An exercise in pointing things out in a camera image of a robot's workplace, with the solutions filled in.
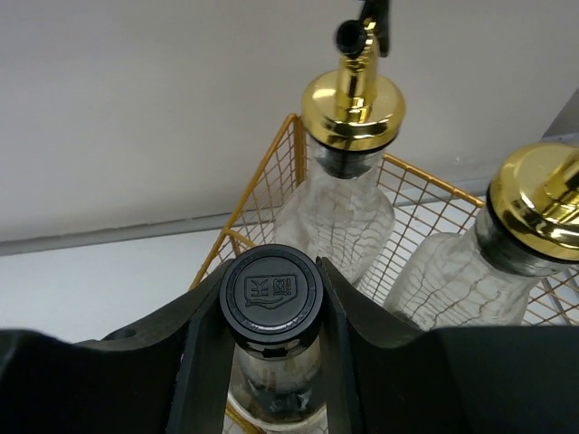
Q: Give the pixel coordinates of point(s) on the gold wire basket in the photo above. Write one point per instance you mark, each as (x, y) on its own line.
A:
(423, 205)

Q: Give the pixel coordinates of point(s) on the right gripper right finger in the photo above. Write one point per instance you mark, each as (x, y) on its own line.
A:
(382, 375)

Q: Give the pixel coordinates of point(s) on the dark soy sauce bottle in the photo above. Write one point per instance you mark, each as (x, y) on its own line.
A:
(271, 297)

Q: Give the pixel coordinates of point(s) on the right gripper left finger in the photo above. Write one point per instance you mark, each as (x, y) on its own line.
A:
(168, 372)

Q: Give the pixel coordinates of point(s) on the clear oil bottle dark contents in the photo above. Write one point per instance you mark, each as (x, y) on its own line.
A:
(526, 231)

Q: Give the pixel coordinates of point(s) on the clear oil bottle gold spout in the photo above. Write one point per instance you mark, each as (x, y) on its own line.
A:
(351, 115)

